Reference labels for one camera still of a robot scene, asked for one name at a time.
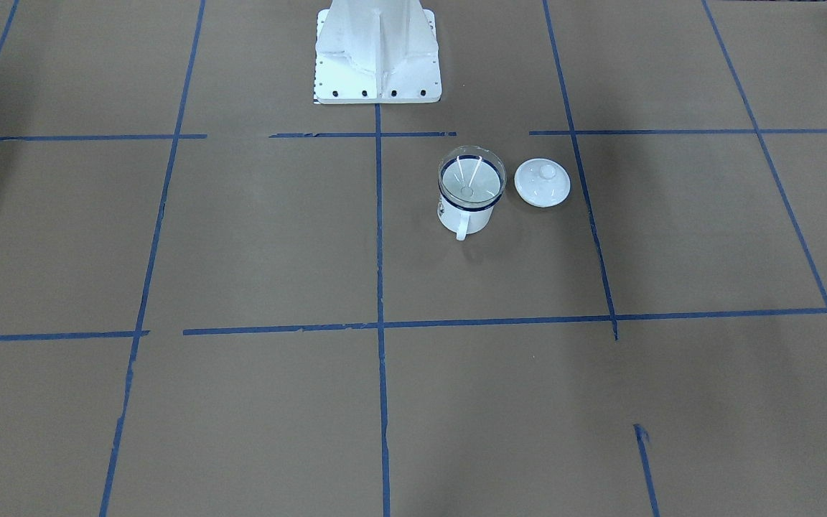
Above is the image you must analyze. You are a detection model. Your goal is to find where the clear glass funnel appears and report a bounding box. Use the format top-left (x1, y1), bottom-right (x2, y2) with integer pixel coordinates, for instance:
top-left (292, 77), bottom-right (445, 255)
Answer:
top-left (437, 145), bottom-right (508, 212)

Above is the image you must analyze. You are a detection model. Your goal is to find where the white enamel mug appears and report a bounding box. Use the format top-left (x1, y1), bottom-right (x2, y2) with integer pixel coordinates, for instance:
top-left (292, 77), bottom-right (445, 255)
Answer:
top-left (436, 190), bottom-right (503, 240)

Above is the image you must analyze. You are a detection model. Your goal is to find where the white camera stand base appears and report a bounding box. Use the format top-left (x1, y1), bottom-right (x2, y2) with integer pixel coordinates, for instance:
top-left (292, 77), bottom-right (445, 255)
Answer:
top-left (313, 1), bottom-right (443, 105)

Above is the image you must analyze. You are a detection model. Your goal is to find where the brown paper table cover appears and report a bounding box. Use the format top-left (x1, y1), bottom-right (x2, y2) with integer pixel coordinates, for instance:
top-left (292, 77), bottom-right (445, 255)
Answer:
top-left (0, 1), bottom-right (827, 516)

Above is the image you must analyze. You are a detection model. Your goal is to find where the white mug lid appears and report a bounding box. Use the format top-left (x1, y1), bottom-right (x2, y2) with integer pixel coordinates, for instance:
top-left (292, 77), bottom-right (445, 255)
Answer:
top-left (514, 158), bottom-right (571, 208)

